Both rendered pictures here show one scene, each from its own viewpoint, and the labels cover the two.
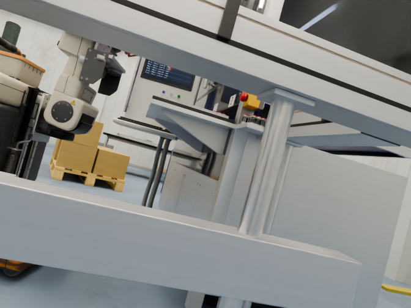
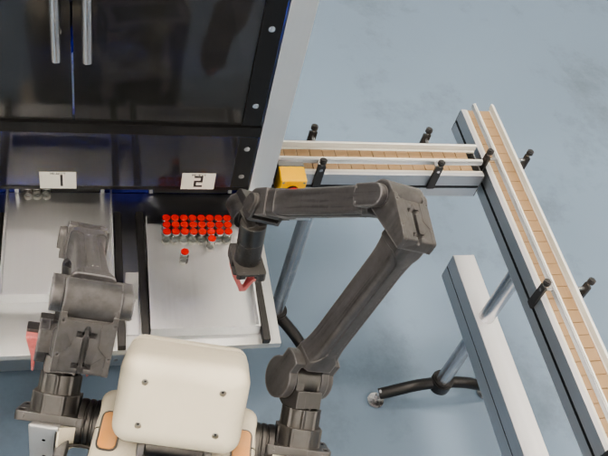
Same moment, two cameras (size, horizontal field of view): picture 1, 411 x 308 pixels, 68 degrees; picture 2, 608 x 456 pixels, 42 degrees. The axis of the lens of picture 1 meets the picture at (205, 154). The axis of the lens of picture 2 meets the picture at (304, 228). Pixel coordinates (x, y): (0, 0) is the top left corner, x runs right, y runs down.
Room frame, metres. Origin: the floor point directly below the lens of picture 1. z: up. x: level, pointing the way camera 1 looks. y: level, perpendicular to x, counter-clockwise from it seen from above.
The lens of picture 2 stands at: (1.56, 1.31, 2.51)
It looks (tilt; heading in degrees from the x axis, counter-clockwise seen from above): 49 degrees down; 259
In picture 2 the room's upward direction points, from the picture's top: 18 degrees clockwise
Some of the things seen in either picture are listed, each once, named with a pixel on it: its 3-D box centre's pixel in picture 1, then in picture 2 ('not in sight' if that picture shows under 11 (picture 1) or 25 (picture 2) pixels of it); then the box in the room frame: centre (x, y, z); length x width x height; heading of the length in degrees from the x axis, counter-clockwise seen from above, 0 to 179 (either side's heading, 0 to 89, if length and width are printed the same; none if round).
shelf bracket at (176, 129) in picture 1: (178, 135); not in sight; (1.97, 0.20, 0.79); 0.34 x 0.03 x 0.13; 103
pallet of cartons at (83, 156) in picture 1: (90, 150); not in sight; (4.56, 1.66, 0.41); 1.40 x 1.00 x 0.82; 24
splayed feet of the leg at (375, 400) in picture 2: not in sight; (436, 387); (0.64, -0.13, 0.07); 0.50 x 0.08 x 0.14; 13
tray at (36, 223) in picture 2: not in sight; (59, 240); (1.91, 0.10, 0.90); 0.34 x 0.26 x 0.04; 103
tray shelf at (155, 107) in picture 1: (189, 121); (129, 268); (1.73, 0.13, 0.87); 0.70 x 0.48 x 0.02; 13
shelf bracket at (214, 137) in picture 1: (192, 132); not in sight; (1.48, 0.09, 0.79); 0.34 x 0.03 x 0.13; 103
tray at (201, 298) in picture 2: (189, 112); (200, 272); (1.55, 0.13, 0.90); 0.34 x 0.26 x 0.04; 102
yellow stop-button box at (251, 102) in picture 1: (253, 100); (289, 180); (1.36, -0.14, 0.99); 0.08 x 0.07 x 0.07; 103
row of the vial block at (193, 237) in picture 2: not in sight; (197, 236); (1.58, 0.03, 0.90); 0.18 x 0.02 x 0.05; 12
